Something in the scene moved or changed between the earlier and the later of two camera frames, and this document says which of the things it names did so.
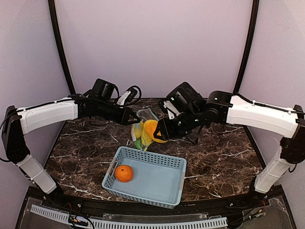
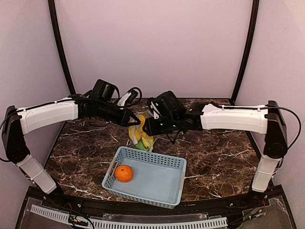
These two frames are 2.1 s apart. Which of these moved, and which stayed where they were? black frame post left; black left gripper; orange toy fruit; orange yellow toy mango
Moved: orange yellow toy mango
Stayed: black frame post left; orange toy fruit; black left gripper
